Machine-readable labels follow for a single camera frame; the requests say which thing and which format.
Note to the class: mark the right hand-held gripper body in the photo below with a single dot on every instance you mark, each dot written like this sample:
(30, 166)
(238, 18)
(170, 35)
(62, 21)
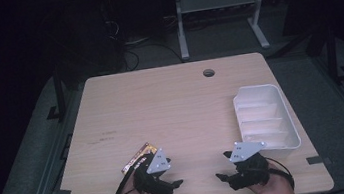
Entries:
(246, 150)

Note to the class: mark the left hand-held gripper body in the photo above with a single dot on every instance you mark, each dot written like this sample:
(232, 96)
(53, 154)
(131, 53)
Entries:
(155, 164)

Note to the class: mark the gold and brown snack packet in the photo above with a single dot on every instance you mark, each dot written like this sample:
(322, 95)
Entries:
(136, 157)

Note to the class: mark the white plastic bin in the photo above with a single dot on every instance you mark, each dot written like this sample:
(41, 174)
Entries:
(265, 121)

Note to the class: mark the person's right hand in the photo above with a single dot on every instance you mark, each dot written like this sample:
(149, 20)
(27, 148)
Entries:
(277, 187)

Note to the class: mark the black tape strip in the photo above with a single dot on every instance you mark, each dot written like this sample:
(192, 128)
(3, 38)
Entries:
(63, 193)
(314, 160)

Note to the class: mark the black metal stand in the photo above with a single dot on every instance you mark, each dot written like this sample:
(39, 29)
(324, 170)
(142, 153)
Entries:
(332, 55)
(59, 91)

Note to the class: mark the white metal desk frame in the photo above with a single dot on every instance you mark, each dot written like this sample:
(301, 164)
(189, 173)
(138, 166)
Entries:
(182, 35)

